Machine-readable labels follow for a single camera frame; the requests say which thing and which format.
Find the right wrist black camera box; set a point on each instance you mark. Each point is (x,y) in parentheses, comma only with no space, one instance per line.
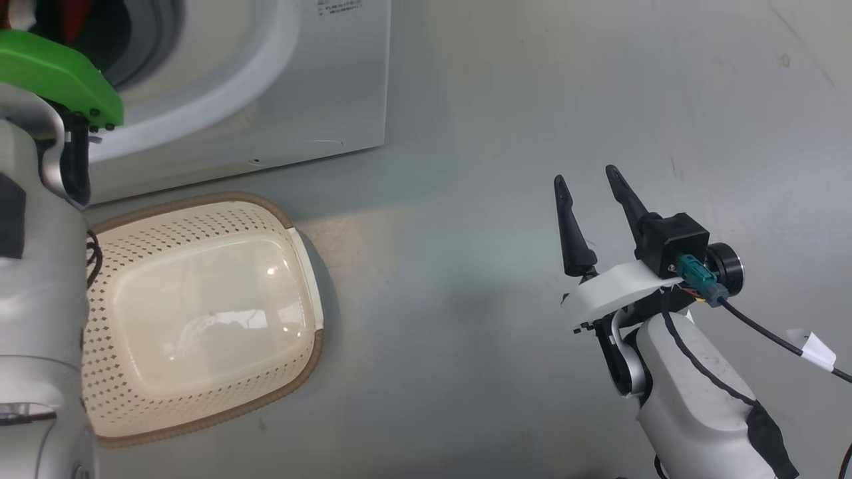
(672,239)

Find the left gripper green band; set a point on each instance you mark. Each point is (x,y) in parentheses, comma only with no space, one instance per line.
(46,66)

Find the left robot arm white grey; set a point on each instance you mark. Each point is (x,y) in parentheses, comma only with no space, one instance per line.
(40,299)

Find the white washing machine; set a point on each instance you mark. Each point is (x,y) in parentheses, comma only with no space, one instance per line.
(299,80)

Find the cream perforated laundry basket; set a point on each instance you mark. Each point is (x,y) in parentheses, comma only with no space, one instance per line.
(200,299)

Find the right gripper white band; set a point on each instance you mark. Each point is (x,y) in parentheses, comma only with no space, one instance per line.
(619,289)

